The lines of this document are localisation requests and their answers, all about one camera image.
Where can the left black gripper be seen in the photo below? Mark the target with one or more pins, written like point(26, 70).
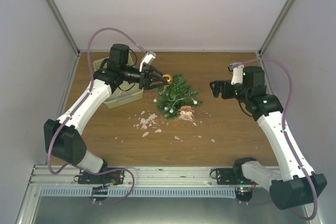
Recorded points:
point(145, 70)

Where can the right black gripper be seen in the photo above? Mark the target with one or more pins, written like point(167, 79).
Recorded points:
point(218, 84)

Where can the gold bauble ornament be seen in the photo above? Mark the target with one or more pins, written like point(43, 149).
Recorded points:
point(168, 78)

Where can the small green christmas tree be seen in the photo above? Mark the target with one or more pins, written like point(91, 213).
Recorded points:
point(179, 85)

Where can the pale green perforated basket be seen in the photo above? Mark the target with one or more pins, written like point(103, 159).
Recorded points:
point(128, 93)

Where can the white ball string lights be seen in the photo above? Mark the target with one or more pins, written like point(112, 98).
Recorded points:
point(170, 102)

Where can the red white round ornament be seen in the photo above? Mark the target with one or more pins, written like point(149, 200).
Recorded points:
point(186, 113)

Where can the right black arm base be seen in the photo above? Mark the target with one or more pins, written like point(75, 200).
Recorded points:
point(226, 176)

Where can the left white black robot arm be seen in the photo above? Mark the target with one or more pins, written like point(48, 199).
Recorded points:
point(63, 138)

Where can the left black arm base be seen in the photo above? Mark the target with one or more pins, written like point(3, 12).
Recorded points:
point(115, 176)

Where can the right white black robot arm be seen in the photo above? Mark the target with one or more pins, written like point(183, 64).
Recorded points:
point(296, 183)

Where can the white foil flakes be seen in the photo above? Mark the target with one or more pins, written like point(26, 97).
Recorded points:
point(147, 125)

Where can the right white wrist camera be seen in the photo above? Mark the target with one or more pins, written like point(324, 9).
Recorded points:
point(236, 68)

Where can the grey slotted cable duct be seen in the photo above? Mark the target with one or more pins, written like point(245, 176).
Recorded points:
point(161, 192)

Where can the aluminium front rail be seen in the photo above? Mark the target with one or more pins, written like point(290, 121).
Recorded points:
point(145, 176)

